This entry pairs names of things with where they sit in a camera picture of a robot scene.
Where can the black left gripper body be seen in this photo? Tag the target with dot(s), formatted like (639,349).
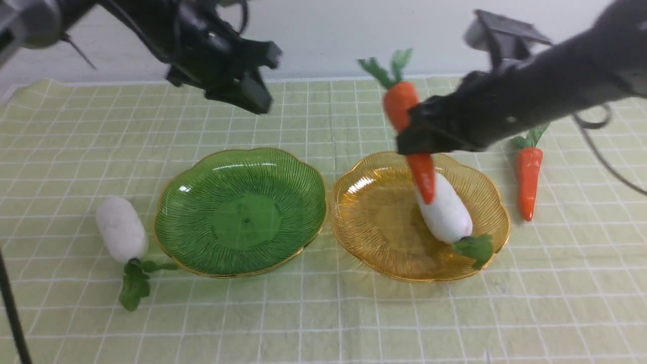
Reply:
(210,55)

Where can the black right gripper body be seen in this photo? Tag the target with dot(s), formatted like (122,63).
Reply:
(469,119)

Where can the orange toy carrot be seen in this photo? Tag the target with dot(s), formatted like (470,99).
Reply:
(529,159)
(399,98)

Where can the white toy radish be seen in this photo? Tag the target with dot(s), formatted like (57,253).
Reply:
(126,239)
(449,221)

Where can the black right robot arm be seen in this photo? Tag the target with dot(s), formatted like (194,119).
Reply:
(532,81)

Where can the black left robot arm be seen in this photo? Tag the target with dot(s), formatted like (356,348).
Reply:
(37,25)

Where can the green ribbed plastic plate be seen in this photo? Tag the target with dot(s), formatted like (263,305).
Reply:
(240,212)

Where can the amber ribbed plastic plate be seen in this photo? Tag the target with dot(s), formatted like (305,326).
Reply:
(375,217)

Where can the green checkered tablecloth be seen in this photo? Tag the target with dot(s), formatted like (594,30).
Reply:
(569,287)

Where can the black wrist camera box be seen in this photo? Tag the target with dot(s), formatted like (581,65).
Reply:
(506,40)

